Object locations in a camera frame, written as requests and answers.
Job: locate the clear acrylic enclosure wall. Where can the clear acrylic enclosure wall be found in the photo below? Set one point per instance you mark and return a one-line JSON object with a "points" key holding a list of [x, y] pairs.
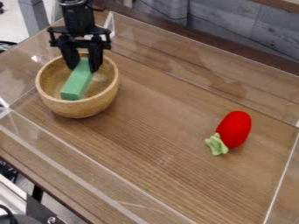
{"points": [[133, 165]]}

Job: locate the black metal bracket with screw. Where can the black metal bracket with screw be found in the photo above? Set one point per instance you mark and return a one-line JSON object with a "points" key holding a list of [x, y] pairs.
{"points": [[37, 211]]}

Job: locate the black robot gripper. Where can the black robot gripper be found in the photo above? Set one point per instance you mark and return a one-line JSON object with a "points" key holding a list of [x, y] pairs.
{"points": [[79, 24]]}

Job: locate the green rectangular block stick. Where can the green rectangular block stick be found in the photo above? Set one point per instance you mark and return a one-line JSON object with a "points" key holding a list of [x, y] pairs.
{"points": [[77, 82]]}

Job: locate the brown wooden bowl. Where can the brown wooden bowl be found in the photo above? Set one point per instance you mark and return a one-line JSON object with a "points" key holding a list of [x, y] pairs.
{"points": [[99, 95]]}

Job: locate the black table leg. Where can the black table leg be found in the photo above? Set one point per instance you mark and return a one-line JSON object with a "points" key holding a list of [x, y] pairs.
{"points": [[37, 193]]}

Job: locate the red plush strawberry toy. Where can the red plush strawberry toy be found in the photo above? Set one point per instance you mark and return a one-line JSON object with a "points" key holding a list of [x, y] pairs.
{"points": [[231, 133]]}

